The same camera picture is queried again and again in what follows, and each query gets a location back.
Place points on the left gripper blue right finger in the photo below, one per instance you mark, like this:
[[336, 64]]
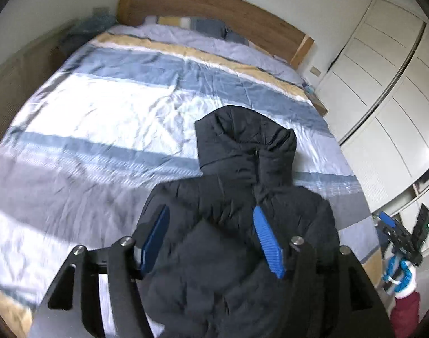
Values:
[[340, 302]]

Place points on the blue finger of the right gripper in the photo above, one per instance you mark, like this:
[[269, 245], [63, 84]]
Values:
[[386, 218]]

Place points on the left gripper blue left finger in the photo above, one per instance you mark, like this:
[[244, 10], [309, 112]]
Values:
[[71, 307]]

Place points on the black puffer down coat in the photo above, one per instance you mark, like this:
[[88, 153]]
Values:
[[211, 278]]

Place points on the blue gloved right hand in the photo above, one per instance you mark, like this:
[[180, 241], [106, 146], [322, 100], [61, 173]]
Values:
[[399, 278]]

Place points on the white sliding wardrobe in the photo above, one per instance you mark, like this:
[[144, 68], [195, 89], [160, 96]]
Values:
[[376, 94]]

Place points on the wooden nightstand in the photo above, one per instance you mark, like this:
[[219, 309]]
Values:
[[320, 108]]

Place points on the striped duvet cover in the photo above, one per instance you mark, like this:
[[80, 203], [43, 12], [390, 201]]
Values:
[[81, 157]]

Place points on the striped pillow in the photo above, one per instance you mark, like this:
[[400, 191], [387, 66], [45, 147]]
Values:
[[207, 26]]

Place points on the dark teal cloth pile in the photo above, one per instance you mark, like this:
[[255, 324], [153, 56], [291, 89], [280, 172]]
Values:
[[84, 31]]

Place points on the wooden headboard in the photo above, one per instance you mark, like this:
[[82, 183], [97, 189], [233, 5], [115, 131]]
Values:
[[266, 30]]

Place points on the beige wall switch plate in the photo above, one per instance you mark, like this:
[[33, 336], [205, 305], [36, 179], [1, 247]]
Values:
[[315, 71]]

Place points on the beige low wall cabinet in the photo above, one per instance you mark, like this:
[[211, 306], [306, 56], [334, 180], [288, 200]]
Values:
[[27, 69]]

